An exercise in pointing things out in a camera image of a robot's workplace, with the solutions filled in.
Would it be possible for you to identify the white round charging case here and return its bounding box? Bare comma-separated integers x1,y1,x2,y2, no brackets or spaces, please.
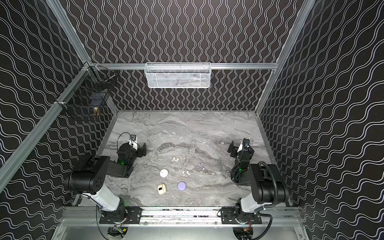
160,169,169,178

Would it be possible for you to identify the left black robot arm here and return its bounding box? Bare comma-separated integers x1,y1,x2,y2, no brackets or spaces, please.
65,140,147,222

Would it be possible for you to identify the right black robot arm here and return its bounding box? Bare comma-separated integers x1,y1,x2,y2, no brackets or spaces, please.
228,138,289,214

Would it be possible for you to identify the beige charging case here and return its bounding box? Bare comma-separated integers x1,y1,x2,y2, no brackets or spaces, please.
157,184,167,195

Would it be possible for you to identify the purple round charging case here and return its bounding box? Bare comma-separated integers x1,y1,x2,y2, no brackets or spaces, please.
177,182,187,191

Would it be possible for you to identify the purple earbud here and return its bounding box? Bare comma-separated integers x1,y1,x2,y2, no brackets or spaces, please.
198,163,205,171

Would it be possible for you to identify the small brass object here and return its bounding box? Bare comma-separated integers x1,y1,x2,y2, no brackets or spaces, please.
93,107,100,117

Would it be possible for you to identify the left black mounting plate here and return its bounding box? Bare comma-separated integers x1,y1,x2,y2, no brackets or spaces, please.
99,207,143,225

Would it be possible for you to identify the black mounting plate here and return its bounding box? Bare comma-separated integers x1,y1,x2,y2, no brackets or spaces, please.
218,207,262,225
99,207,143,225

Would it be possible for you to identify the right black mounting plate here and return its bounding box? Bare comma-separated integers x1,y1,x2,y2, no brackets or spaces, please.
218,207,262,225

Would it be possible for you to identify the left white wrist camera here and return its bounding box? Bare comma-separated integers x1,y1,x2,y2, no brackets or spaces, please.
129,135,140,151

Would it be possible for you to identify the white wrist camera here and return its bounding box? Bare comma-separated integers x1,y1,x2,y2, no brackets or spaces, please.
237,138,250,153
129,135,140,151

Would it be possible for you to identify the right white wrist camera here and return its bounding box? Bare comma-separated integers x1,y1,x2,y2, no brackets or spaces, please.
237,138,250,153

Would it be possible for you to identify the black wire basket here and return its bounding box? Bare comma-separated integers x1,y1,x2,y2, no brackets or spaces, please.
58,66,117,122

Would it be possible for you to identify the white wire mesh basket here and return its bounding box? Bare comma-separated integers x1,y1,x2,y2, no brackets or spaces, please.
144,62,212,89

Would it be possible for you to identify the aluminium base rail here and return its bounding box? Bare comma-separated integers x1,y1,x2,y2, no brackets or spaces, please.
59,207,302,228

